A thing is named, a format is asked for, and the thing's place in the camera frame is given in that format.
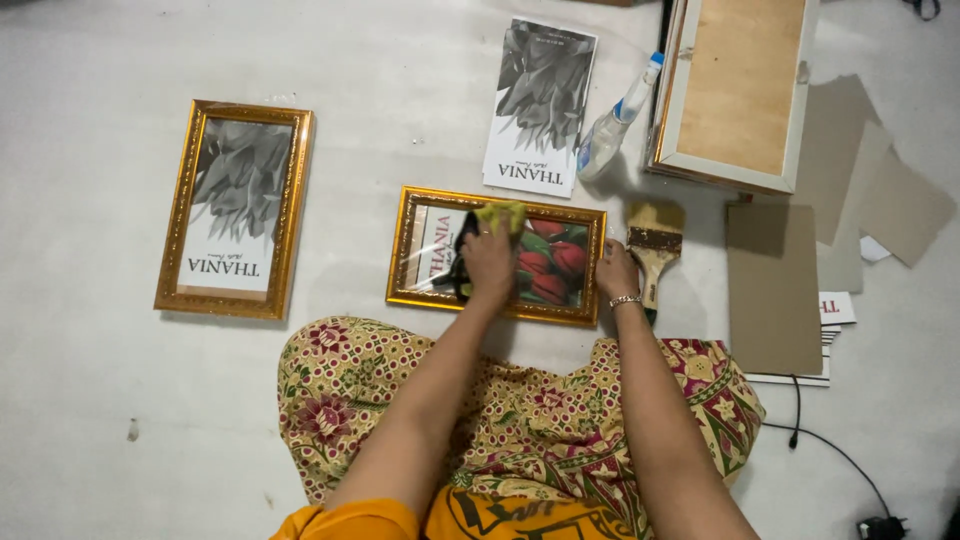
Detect stack of white prints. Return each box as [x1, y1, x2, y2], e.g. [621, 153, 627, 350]
[745, 291, 858, 389]

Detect orange shirt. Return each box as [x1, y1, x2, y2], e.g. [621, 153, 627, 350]
[270, 483, 639, 540]

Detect yellow cleaning cloth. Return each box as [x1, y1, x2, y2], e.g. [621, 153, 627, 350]
[473, 200, 528, 241]

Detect person's right hand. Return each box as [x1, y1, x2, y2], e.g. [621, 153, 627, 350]
[594, 238, 643, 301]

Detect black charger plug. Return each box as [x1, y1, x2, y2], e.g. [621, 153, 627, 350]
[856, 515, 909, 540]

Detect grey cardboard sheets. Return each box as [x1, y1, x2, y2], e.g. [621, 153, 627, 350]
[791, 73, 960, 295]

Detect clear spray bottle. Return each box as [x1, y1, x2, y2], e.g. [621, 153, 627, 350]
[576, 51, 666, 183]

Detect white frame with wooden backing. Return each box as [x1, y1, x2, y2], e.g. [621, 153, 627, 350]
[644, 0, 821, 197]

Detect wooden paintbrush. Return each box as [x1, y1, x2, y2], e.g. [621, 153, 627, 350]
[624, 200, 687, 326]

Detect gold frame with grey print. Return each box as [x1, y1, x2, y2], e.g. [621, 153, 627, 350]
[153, 99, 316, 322]

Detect gold frame with tulip print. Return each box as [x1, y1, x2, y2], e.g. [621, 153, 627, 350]
[385, 185, 608, 329]

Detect floral patterned skirt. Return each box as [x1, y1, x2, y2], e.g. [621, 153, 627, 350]
[276, 315, 767, 540]

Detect stack of grey flower prints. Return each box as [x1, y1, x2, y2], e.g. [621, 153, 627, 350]
[482, 16, 600, 200]

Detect brown cardboard sheet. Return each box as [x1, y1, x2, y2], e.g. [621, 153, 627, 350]
[724, 203, 825, 377]

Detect person's left hand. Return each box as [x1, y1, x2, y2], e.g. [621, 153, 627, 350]
[456, 214, 526, 303]

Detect black cable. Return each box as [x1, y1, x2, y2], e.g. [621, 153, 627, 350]
[762, 374, 894, 520]

